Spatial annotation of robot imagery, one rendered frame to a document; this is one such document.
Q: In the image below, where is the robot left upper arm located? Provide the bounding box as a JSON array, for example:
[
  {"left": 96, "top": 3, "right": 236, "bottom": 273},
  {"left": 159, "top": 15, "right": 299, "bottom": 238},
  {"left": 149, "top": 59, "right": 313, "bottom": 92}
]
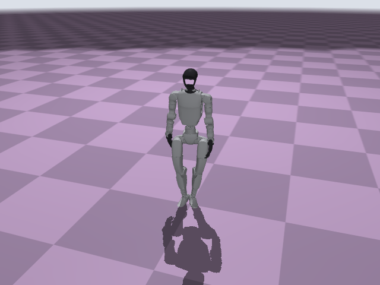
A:
[{"left": 201, "top": 93, "right": 213, "bottom": 125}]

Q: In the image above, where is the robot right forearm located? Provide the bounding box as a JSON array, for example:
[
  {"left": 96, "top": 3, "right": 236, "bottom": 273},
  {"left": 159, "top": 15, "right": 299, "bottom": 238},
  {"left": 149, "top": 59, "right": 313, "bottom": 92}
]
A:
[{"left": 165, "top": 112, "right": 174, "bottom": 137}]

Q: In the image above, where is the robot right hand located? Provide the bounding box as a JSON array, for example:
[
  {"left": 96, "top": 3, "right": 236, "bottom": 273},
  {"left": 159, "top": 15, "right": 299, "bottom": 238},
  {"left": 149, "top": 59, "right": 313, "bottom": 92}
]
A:
[{"left": 166, "top": 134, "right": 172, "bottom": 148}]

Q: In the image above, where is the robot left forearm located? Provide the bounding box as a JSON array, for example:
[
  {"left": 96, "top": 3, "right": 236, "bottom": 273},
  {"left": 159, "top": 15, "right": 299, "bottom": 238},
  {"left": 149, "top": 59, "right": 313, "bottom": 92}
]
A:
[{"left": 206, "top": 117, "right": 214, "bottom": 142}]

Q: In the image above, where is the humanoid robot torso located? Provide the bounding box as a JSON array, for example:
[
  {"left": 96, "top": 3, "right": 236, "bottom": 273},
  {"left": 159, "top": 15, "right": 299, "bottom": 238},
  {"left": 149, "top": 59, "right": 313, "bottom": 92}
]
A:
[{"left": 177, "top": 88, "right": 203, "bottom": 145}]

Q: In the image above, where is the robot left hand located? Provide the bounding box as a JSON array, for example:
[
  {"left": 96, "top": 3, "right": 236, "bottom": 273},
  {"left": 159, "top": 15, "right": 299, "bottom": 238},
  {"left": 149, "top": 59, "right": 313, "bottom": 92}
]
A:
[{"left": 205, "top": 140, "right": 214, "bottom": 159}]

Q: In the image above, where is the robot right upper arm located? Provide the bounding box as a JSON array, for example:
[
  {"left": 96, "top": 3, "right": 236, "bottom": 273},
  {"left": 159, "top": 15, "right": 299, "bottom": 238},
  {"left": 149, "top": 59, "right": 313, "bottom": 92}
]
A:
[{"left": 168, "top": 91, "right": 179, "bottom": 120}]

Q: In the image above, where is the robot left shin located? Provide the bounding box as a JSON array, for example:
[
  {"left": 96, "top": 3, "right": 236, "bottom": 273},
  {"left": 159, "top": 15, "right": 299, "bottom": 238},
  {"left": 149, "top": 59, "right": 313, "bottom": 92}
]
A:
[{"left": 191, "top": 175, "right": 202, "bottom": 198}]

